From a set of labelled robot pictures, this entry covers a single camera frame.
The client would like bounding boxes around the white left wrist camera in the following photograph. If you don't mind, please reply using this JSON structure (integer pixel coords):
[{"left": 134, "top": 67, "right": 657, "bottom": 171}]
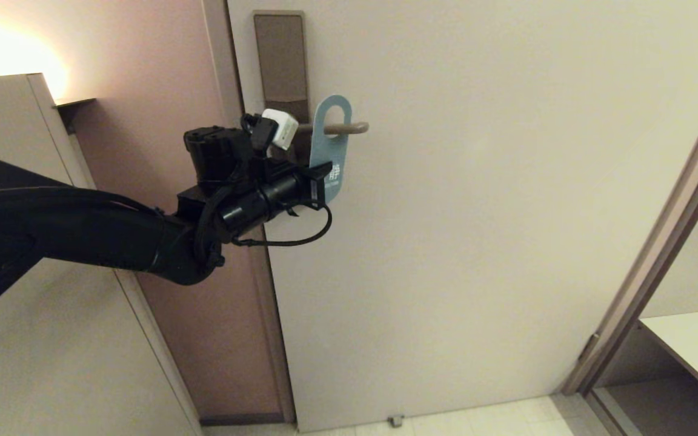
[{"left": 261, "top": 108, "right": 299, "bottom": 151}]

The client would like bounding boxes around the dark brown wall ledge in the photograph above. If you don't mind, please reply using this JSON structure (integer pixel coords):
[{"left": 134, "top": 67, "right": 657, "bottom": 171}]
[{"left": 52, "top": 97, "right": 96, "bottom": 133}]

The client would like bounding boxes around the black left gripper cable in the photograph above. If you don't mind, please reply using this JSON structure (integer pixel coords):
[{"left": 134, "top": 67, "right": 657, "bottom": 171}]
[{"left": 231, "top": 203, "right": 333, "bottom": 248}]

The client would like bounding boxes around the white room door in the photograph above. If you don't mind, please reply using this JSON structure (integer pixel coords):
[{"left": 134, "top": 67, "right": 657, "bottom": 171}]
[{"left": 226, "top": 0, "right": 698, "bottom": 434}]

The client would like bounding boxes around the brown door lock plate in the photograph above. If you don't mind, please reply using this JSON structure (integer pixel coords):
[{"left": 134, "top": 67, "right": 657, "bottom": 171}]
[{"left": 253, "top": 11, "right": 313, "bottom": 167}]

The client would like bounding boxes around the metal door handle lever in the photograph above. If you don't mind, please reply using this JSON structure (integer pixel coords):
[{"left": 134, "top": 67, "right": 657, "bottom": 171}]
[{"left": 297, "top": 122, "right": 369, "bottom": 135}]

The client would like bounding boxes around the beige cabinet panel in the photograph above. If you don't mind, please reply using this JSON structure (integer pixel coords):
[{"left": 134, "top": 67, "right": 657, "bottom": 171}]
[{"left": 0, "top": 73, "right": 204, "bottom": 436}]

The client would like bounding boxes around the brown skirting board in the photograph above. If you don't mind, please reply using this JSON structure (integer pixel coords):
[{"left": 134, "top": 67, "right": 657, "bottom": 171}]
[{"left": 199, "top": 414, "right": 285, "bottom": 428}]

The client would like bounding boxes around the blue do-not-disturb door hanger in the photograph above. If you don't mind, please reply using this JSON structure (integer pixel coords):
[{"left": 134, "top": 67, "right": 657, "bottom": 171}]
[{"left": 310, "top": 95, "right": 353, "bottom": 205}]

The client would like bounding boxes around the black left camera bracket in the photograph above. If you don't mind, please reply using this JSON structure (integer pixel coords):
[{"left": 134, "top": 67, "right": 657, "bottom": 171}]
[{"left": 241, "top": 113, "right": 301, "bottom": 182}]

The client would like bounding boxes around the small closet frame bracket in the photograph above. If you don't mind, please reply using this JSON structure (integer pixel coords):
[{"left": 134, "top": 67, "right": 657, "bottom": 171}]
[{"left": 579, "top": 332, "right": 600, "bottom": 364}]

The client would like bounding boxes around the closet base board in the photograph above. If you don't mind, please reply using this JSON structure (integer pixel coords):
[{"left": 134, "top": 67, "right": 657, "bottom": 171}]
[{"left": 588, "top": 375, "right": 698, "bottom": 436}]

